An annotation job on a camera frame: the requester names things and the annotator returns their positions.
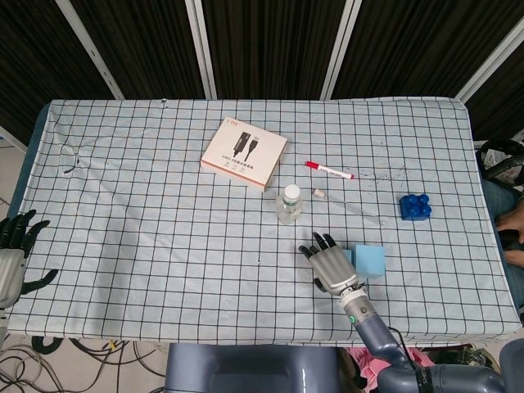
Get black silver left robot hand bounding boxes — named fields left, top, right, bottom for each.
left=0, top=210, right=59, bottom=310

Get clear plastic bottle white cap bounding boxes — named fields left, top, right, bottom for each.
left=274, top=183, right=304, bottom=224

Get person's bare hand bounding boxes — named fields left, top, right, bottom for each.
left=496, top=211, right=524, bottom=246

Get tangled floor cables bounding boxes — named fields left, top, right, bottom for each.
left=0, top=335, right=169, bottom=393

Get black bag with straps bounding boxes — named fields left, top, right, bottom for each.
left=477, top=138, right=524, bottom=185

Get large light blue foam cube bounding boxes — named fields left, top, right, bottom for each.
left=354, top=243, right=387, bottom=280

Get dark blue toy brick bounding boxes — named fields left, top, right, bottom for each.
left=399, top=193, right=433, bottom=223

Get person's jeans leg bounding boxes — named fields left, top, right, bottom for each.
left=482, top=179, right=519, bottom=222

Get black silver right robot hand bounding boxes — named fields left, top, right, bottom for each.
left=297, top=232, right=360, bottom=296

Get white partition frame post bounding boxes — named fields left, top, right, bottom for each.
left=321, top=0, right=362, bottom=99
left=456, top=24, right=524, bottom=103
left=184, top=0, right=218, bottom=99
left=55, top=0, right=124, bottom=100

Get white black checkered tablecloth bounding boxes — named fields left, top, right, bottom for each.
left=0, top=97, right=523, bottom=343

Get white cable packaging box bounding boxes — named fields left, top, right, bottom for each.
left=199, top=116, right=288, bottom=192

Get grey-blue robot torso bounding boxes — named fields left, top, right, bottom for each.
left=165, top=342, right=341, bottom=393

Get pink cloth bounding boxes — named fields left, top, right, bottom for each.
left=351, top=346, right=435, bottom=390

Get red white marker pen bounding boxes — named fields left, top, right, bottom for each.
left=304, top=160, right=355, bottom=181

